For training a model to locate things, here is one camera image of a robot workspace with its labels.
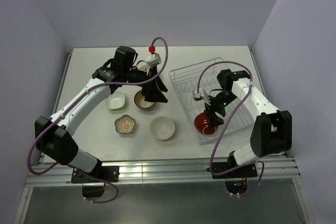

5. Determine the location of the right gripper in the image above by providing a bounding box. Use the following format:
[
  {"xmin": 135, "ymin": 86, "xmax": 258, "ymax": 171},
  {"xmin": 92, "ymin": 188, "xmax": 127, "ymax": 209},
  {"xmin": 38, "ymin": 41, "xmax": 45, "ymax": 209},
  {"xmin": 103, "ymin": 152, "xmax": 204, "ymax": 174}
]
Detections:
[{"xmin": 204, "ymin": 90, "xmax": 238, "ymax": 129}]

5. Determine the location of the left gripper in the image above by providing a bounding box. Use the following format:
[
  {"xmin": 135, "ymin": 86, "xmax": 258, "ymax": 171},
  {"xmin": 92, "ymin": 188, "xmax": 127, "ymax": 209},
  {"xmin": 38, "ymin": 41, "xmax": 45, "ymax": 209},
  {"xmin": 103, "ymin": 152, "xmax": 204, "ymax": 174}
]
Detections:
[{"xmin": 123, "ymin": 65, "xmax": 167, "ymax": 103}]

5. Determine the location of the red bowl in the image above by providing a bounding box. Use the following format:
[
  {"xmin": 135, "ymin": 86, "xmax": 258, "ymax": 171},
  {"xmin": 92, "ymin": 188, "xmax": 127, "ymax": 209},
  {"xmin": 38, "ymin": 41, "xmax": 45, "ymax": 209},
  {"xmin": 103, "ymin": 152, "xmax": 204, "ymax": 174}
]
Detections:
[{"xmin": 194, "ymin": 112, "xmax": 218, "ymax": 136}]

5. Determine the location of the floral leaf pattern bowl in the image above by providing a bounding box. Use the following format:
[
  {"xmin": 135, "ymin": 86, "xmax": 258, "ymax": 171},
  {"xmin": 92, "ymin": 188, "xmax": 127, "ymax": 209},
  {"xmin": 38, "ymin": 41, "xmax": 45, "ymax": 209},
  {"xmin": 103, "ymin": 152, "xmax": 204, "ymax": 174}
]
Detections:
[{"xmin": 136, "ymin": 60, "xmax": 149, "ymax": 73}]

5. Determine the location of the beige bowl with flower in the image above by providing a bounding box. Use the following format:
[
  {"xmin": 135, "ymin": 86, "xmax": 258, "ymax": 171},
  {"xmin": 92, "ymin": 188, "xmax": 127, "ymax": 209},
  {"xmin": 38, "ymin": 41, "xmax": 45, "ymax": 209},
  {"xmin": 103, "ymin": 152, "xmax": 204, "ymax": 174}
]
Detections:
[{"xmin": 150, "ymin": 116, "xmax": 175, "ymax": 141}]

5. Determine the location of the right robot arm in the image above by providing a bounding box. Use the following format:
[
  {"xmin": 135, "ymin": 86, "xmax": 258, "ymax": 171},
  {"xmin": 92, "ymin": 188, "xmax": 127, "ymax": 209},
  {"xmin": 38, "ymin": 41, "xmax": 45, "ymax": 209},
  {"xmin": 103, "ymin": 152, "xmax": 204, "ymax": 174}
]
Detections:
[{"xmin": 197, "ymin": 69, "xmax": 292, "ymax": 177}]

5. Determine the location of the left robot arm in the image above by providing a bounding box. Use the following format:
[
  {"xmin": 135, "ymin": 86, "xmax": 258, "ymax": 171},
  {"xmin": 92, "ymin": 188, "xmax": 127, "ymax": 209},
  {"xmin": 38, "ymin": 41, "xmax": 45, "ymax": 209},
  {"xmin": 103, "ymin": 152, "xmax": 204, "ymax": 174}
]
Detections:
[{"xmin": 35, "ymin": 45, "xmax": 168, "ymax": 182}]

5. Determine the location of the flower shaped patterned dish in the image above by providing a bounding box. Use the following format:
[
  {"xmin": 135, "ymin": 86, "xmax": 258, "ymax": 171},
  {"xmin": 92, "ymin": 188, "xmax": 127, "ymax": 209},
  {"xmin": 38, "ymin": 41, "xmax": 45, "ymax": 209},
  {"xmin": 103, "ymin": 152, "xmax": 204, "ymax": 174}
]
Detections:
[{"xmin": 114, "ymin": 114, "xmax": 136, "ymax": 134}]

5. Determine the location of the brown rimmed beige bowl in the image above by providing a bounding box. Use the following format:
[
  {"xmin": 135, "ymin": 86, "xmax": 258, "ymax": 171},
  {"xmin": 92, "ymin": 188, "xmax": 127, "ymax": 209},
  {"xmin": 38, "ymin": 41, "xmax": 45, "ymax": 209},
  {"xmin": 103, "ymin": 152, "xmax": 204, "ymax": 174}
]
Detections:
[{"xmin": 133, "ymin": 91, "xmax": 155, "ymax": 110}]

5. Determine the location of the white square bowl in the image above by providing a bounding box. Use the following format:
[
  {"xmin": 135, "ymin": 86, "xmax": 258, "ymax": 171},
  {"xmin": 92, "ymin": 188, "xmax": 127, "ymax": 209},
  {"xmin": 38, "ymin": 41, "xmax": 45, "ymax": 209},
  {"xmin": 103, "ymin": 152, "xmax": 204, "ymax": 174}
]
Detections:
[{"xmin": 104, "ymin": 91, "xmax": 125, "ymax": 110}]

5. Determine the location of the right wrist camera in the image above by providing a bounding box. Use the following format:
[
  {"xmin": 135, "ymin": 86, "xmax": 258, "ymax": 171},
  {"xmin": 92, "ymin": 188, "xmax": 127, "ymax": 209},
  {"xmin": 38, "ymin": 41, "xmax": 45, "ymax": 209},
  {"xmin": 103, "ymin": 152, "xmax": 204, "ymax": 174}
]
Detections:
[{"xmin": 192, "ymin": 89, "xmax": 211, "ymax": 105}]

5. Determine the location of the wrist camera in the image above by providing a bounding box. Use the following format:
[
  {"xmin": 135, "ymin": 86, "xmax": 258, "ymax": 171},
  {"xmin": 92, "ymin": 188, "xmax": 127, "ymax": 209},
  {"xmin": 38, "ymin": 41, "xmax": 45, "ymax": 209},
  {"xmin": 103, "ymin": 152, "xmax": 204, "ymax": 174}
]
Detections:
[
  {"xmin": 145, "ymin": 46, "xmax": 161, "ymax": 69},
  {"xmin": 192, "ymin": 89, "xmax": 211, "ymax": 105}
]

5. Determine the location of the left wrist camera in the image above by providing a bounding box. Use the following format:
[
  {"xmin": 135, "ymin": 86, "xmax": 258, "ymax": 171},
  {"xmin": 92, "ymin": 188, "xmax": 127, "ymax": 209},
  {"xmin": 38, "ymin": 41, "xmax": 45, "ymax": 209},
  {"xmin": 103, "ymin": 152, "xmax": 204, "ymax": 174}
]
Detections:
[{"xmin": 145, "ymin": 46, "xmax": 161, "ymax": 69}]

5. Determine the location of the white wire dish rack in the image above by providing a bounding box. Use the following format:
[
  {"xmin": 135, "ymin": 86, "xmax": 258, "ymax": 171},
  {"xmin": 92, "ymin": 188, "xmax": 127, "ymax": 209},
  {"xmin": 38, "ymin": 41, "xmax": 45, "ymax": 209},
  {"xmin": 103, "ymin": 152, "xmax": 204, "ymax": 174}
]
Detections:
[{"xmin": 169, "ymin": 56, "xmax": 259, "ymax": 145}]

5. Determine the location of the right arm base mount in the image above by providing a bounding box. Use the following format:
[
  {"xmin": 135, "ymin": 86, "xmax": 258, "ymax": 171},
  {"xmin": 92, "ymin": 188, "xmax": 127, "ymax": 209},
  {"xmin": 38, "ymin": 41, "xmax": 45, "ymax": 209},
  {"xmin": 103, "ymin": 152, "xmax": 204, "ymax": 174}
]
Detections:
[{"xmin": 212, "ymin": 164, "xmax": 258, "ymax": 195}]

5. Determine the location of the aluminium frame rail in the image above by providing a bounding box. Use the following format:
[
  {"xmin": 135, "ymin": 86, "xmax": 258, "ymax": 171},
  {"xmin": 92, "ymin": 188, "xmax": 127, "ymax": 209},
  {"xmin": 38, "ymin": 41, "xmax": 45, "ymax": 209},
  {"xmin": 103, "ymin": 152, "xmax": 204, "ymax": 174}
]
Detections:
[{"xmin": 24, "ymin": 156, "xmax": 300, "ymax": 187}]

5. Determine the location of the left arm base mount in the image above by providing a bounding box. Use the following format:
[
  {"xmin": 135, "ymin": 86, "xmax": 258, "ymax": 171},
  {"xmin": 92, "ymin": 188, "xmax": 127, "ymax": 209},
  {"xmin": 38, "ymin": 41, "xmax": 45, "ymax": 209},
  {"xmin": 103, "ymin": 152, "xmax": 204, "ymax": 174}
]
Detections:
[{"xmin": 71, "ymin": 166, "xmax": 119, "ymax": 204}]

